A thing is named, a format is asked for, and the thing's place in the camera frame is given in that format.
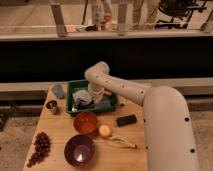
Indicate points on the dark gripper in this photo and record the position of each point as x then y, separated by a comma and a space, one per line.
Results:
81, 104

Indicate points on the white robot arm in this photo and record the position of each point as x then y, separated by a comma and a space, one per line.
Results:
169, 137

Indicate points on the green plastic tray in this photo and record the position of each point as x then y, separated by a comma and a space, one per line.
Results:
76, 85

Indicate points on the grey sponge cloth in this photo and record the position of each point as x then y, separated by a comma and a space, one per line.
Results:
82, 94

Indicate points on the orange bowl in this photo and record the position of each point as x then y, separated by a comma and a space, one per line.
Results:
85, 122

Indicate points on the red sausage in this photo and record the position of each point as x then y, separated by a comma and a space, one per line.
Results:
107, 93

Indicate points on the grey blue cup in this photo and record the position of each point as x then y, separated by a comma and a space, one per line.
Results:
57, 90

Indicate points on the small metal cup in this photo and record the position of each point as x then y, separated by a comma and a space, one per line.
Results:
52, 107

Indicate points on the red yellow apple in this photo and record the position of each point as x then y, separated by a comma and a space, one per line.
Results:
105, 131

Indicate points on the purple bowl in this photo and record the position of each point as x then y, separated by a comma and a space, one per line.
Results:
79, 150

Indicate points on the black rectangular block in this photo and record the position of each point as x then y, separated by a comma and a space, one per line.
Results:
126, 120

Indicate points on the yellow banana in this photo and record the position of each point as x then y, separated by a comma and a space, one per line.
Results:
118, 141

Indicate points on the bunch of dark grapes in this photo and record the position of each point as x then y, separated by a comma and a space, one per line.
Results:
42, 148

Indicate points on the black office chair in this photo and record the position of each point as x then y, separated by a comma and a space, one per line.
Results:
180, 11

